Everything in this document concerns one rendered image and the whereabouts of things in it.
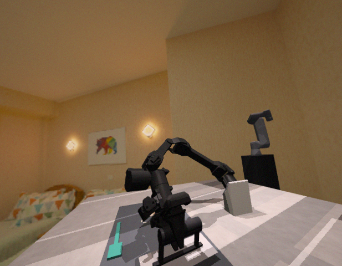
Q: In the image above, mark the green small trowel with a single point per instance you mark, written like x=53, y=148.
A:
x=115, y=250

